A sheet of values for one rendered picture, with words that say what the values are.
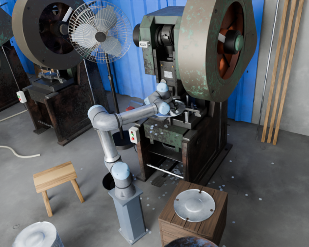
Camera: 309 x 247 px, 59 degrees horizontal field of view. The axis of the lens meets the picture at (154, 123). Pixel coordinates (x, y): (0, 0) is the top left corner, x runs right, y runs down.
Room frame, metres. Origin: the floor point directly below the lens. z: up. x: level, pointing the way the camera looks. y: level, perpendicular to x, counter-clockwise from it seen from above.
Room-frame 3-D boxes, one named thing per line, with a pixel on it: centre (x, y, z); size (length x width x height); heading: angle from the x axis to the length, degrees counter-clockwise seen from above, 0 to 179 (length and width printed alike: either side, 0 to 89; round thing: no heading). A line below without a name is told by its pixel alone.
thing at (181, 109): (1.98, -0.13, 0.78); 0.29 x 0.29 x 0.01
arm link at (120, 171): (1.43, 0.27, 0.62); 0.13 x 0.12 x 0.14; 24
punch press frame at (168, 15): (2.20, -0.29, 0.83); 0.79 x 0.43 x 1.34; 142
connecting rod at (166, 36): (2.08, -0.20, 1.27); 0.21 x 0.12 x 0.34; 142
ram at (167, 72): (2.05, -0.18, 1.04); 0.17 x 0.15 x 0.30; 142
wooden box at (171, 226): (1.31, -0.21, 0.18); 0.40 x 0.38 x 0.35; 150
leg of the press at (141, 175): (2.36, -0.08, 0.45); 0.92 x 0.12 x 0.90; 142
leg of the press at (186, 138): (2.03, -0.50, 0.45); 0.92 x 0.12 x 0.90; 142
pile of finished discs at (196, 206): (1.31, -0.21, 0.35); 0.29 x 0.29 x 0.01
